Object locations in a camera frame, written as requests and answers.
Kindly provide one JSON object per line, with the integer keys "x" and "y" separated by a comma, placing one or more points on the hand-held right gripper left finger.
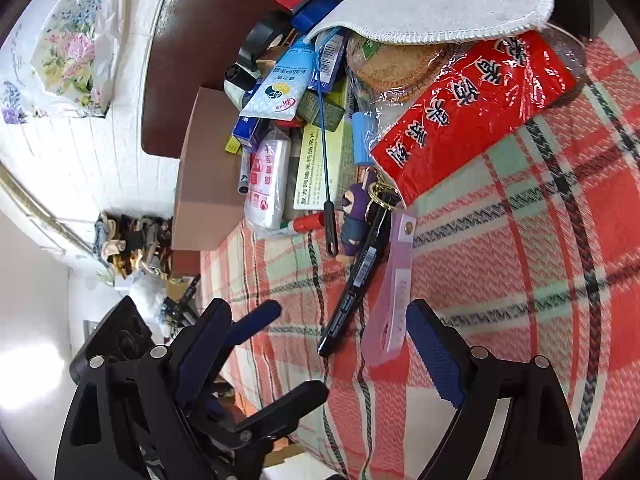
{"x": 200, "y": 355}

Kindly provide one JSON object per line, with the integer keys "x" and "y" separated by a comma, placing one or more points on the blue white tube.
{"x": 280, "y": 85}

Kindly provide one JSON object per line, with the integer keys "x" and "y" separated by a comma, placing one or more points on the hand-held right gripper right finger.
{"x": 436, "y": 355}

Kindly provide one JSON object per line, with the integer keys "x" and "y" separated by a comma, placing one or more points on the grey marker pen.
{"x": 243, "y": 175}

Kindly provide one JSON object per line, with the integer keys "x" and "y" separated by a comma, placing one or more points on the green white medicine box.
{"x": 315, "y": 170}

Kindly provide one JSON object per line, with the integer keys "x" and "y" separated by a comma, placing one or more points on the black tape roll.
{"x": 262, "y": 37}

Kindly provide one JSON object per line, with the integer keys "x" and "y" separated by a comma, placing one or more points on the black marker pen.
{"x": 355, "y": 285}

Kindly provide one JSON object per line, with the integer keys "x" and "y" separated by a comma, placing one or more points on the dark brown headboard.
{"x": 200, "y": 35}

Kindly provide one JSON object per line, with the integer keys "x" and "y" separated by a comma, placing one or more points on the pink plastic tag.
{"x": 392, "y": 295}

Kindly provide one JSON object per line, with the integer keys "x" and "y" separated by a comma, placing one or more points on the light blue small pack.
{"x": 361, "y": 140}

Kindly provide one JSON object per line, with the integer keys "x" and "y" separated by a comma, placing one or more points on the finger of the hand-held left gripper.
{"x": 256, "y": 319}
{"x": 287, "y": 405}

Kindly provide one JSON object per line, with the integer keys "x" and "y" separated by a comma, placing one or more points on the grey felt insole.
{"x": 430, "y": 0}

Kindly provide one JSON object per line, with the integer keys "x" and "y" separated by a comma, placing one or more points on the pile of clothes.
{"x": 132, "y": 242}

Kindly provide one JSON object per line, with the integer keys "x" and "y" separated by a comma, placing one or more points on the red snack packet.
{"x": 465, "y": 110}

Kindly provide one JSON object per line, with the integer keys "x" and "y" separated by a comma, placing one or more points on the small blue yellow carton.
{"x": 247, "y": 132}

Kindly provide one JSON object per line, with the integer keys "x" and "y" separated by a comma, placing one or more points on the thin black screwdriver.
{"x": 327, "y": 195}

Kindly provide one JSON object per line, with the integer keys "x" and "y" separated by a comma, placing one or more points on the large brown cardboard box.
{"x": 205, "y": 175}

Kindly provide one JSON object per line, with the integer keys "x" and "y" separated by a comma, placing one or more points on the dark blue box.
{"x": 315, "y": 10}

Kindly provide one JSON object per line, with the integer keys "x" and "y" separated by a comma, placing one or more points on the floral plastic bag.
{"x": 65, "y": 45}

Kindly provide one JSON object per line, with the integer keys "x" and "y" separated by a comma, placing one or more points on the clear biscuit packet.
{"x": 390, "y": 67}

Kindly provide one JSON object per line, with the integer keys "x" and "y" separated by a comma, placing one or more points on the red green plaid blanket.
{"x": 500, "y": 270}

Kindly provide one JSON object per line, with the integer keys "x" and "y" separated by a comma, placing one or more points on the white red tissue pack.
{"x": 267, "y": 180}

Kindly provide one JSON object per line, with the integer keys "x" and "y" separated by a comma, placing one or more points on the red white pen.
{"x": 312, "y": 222}

